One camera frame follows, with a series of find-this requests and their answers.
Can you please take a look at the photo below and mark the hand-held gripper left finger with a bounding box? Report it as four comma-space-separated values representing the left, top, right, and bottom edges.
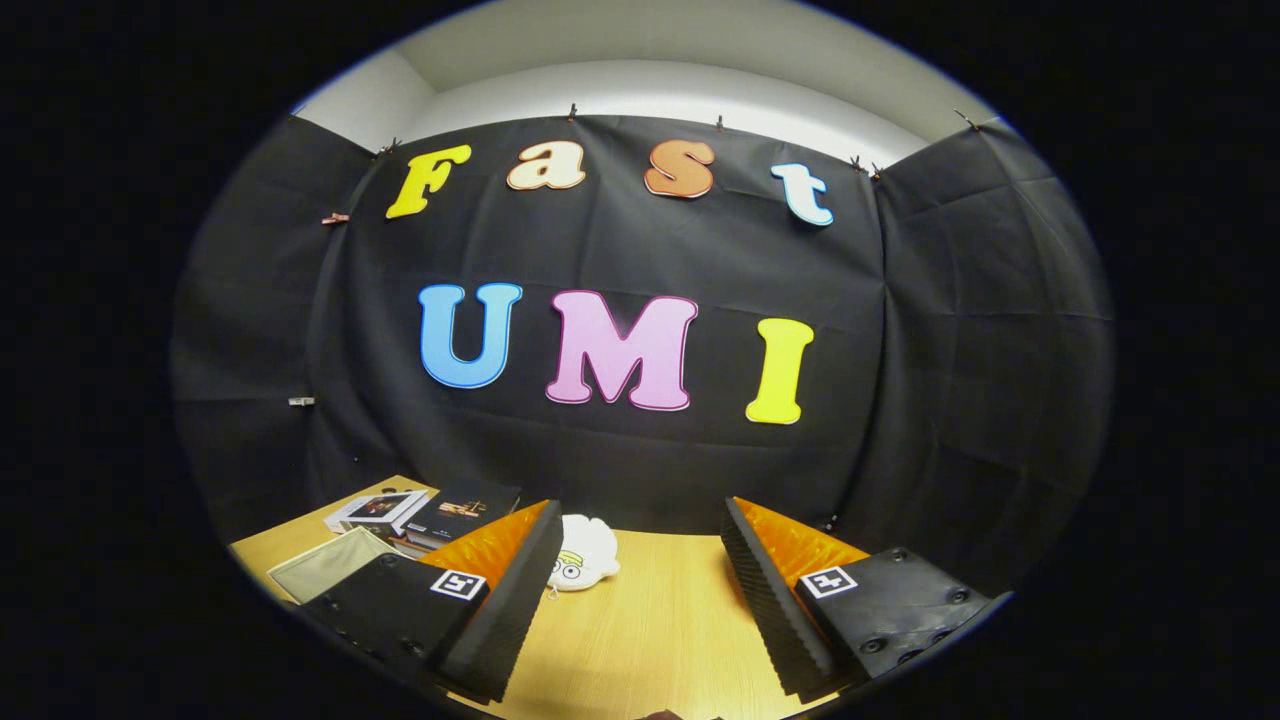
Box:
300, 498, 567, 706

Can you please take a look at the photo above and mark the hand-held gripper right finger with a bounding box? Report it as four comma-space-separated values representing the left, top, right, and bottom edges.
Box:
719, 496, 1003, 704

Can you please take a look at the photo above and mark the grey fabric storage box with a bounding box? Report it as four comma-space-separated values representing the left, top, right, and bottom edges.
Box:
266, 526, 407, 605

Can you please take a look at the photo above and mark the white plush toy with face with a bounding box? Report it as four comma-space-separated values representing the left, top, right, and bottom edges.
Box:
547, 514, 622, 594

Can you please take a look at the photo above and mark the dark hardcover book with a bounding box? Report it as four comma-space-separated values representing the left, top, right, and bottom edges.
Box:
399, 480, 524, 552

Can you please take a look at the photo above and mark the white book with photo cover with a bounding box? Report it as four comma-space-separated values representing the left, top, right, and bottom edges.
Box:
324, 488, 432, 537

